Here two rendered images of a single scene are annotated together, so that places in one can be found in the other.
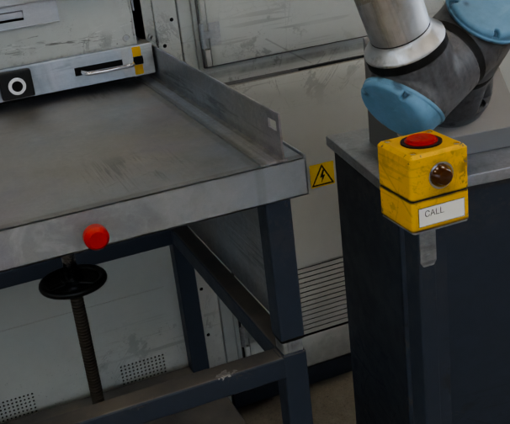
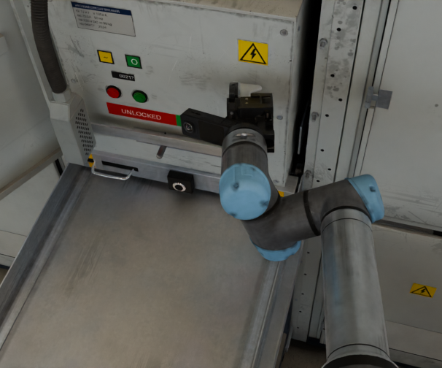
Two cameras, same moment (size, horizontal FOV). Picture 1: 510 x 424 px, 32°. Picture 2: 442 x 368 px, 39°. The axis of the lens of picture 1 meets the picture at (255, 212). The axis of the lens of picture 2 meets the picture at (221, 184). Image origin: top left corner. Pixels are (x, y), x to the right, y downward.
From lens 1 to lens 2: 1.28 m
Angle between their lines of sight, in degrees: 42
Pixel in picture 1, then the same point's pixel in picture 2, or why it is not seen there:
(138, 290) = not seen: hidden behind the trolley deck
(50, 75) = (208, 182)
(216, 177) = not seen: outside the picture
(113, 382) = not seen: hidden behind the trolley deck
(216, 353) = (303, 320)
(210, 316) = (305, 306)
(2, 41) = (178, 152)
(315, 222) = (404, 307)
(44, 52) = (208, 168)
